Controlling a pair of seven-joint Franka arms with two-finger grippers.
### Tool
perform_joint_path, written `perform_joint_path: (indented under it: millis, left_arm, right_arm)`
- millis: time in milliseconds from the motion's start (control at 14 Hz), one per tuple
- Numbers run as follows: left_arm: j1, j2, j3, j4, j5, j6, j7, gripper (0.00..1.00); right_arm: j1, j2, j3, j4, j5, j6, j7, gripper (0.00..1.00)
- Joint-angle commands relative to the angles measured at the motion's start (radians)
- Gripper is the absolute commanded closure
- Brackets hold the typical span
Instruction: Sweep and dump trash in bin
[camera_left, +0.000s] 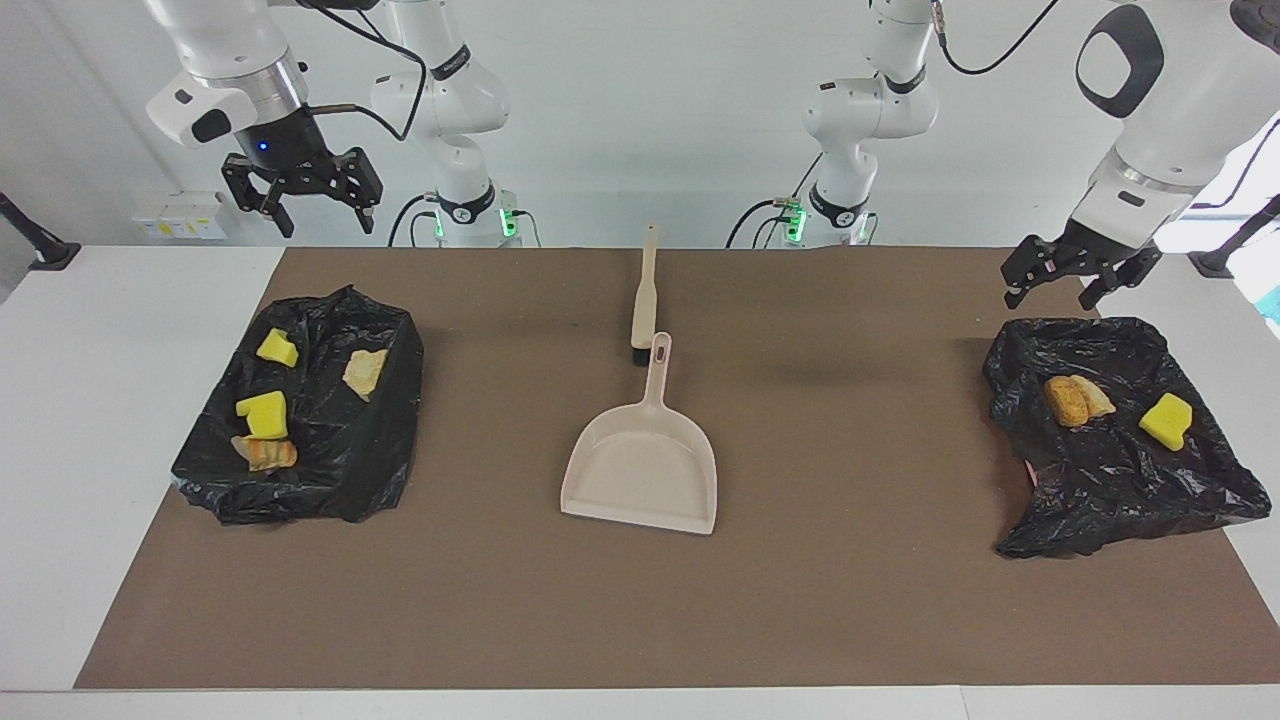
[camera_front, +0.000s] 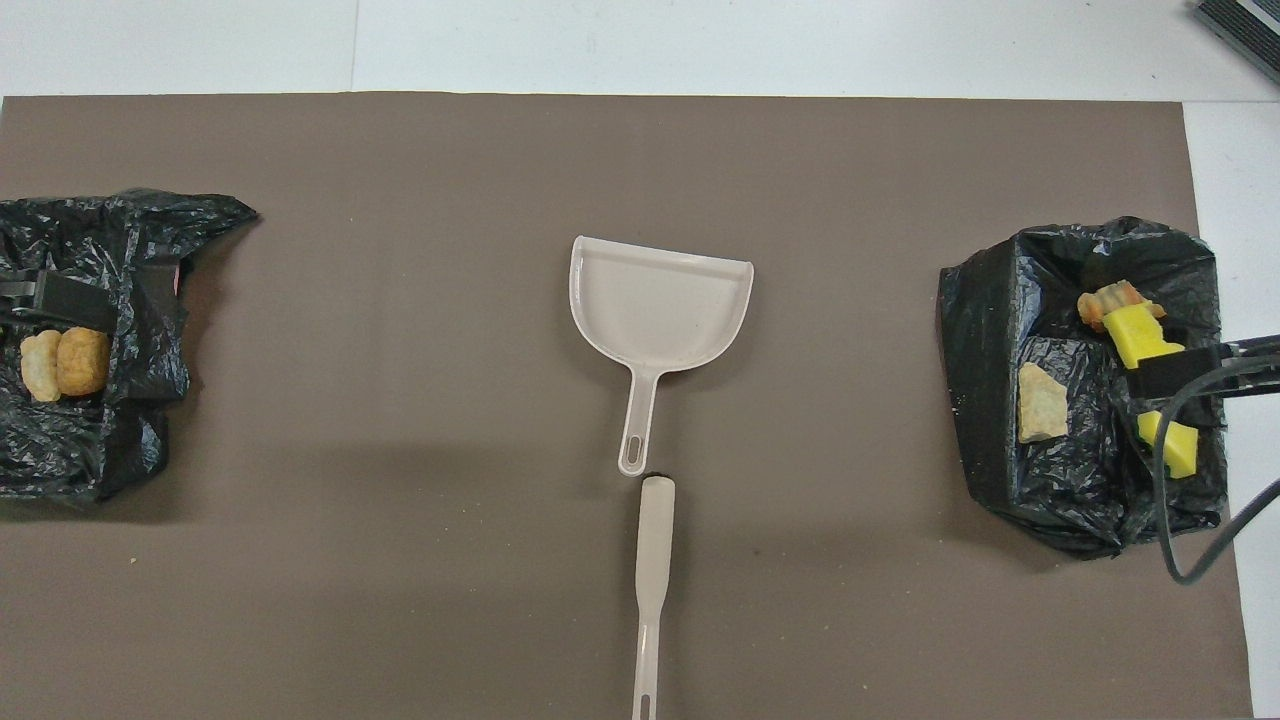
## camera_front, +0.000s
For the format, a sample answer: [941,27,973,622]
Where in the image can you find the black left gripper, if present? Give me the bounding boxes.
[0,270,119,333]

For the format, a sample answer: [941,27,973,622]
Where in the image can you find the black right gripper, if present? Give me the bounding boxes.
[1126,335,1280,401]

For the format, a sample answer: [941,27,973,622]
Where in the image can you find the brown round bread toy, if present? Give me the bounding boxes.
[56,327,111,397]

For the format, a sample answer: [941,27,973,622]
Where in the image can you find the yellow green sponge piece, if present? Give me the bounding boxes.
[1103,305,1187,372]
[1137,410,1199,479]

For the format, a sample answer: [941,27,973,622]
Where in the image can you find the striped croissant toy piece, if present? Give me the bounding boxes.
[20,330,63,403]
[1077,280,1167,334]
[1017,362,1070,444]

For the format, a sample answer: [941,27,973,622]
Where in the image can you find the beige plastic dustpan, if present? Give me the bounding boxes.
[569,235,755,477]

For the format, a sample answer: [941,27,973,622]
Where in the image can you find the beige hand brush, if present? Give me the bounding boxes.
[632,470,677,720]

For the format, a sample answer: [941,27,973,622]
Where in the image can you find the black bag lined bin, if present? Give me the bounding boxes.
[0,188,259,504]
[937,216,1229,559]

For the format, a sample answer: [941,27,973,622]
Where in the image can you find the grey ribbed object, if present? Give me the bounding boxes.
[1193,0,1280,86]

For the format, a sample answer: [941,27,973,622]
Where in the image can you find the brown table mat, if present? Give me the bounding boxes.
[0,92,1253,720]

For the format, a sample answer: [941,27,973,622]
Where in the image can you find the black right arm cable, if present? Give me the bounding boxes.
[1153,352,1280,586]

